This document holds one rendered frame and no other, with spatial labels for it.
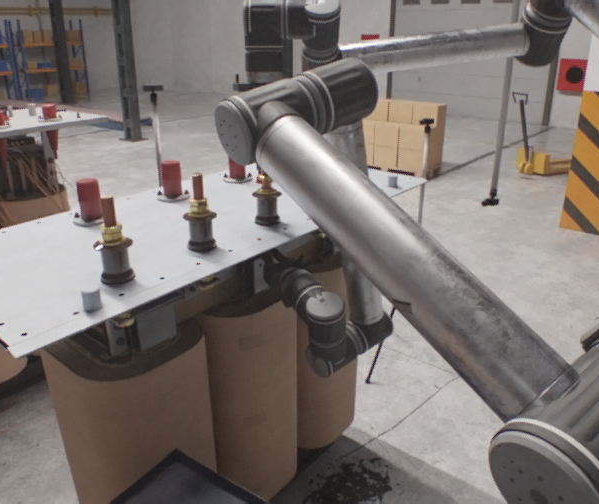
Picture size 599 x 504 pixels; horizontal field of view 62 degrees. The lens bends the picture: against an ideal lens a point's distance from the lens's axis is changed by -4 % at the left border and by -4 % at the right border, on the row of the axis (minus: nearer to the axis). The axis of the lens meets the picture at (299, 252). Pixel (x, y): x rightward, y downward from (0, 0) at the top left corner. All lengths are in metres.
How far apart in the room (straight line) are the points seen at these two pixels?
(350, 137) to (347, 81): 0.14
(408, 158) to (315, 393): 5.86
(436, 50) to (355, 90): 0.53
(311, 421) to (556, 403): 1.66
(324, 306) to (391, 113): 6.99
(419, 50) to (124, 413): 1.35
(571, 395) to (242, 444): 1.39
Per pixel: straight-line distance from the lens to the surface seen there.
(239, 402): 1.86
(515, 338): 0.83
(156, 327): 1.47
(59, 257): 1.51
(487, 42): 1.77
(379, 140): 7.94
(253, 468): 2.08
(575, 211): 6.30
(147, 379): 1.48
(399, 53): 1.66
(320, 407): 2.32
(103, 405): 1.52
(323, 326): 1.39
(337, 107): 1.19
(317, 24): 1.49
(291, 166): 1.00
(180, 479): 1.44
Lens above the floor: 1.90
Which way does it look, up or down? 22 degrees down
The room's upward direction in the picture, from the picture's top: straight up
